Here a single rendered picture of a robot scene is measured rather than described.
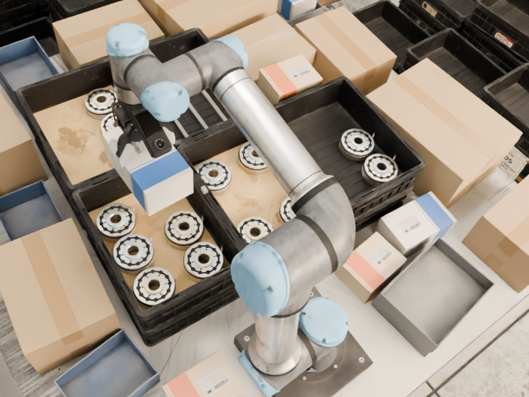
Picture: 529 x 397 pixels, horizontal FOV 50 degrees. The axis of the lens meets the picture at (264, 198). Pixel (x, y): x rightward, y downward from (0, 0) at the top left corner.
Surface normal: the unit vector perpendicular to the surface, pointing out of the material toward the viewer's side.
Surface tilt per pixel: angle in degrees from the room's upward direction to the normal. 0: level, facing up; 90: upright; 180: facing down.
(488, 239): 90
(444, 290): 0
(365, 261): 0
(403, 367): 0
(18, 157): 90
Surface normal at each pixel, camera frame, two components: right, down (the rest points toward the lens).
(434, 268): 0.10, -0.54
